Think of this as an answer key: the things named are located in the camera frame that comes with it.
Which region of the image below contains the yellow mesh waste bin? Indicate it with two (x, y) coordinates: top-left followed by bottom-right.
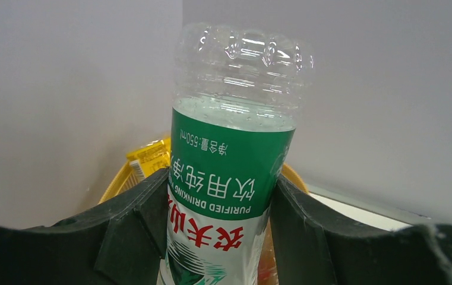
(99, 135), (310, 205)

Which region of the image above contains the green cap water bottle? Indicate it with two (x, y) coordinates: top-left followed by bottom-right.
(159, 23), (314, 284)

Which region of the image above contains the yellow juice bottle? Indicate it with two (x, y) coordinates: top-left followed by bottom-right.
(126, 137), (170, 181)

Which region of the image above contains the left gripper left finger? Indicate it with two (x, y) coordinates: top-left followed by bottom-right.
(0, 169), (169, 284)

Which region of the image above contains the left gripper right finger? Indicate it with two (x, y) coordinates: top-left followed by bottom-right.
(270, 176), (452, 284)

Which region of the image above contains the orange drink bottle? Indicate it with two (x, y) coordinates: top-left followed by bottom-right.
(258, 222), (279, 285)

